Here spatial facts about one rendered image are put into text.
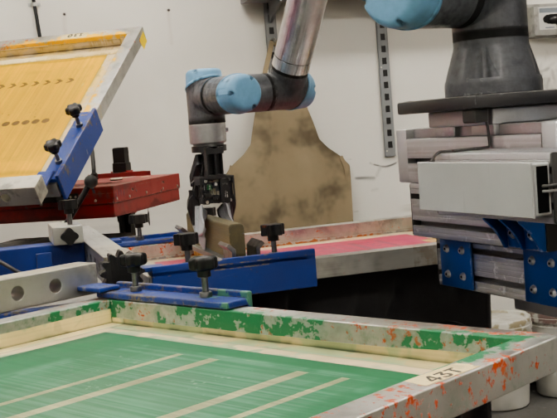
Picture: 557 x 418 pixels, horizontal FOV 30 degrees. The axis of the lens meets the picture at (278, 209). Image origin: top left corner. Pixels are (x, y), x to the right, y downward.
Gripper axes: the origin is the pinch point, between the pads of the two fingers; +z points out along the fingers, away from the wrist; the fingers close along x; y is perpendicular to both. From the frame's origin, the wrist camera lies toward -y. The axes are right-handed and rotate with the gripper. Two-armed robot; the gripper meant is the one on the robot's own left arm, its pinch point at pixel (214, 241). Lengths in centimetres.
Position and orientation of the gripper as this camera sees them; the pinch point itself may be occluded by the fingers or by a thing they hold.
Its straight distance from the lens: 215.2
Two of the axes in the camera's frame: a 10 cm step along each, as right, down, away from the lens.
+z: 0.7, 9.9, 0.9
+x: 9.6, -0.9, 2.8
